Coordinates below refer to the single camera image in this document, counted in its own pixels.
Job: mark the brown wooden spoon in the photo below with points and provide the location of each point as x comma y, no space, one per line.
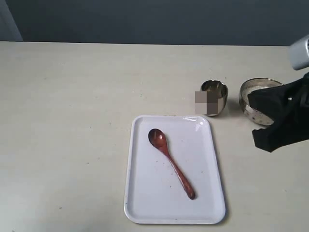
158,140

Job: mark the white rectangular plastic tray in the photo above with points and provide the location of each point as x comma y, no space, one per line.
153,191

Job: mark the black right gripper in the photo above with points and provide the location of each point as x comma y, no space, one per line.
288,104

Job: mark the small steel cup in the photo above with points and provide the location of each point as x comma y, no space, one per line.
211,99

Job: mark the wide steel bowl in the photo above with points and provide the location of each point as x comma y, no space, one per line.
252,114

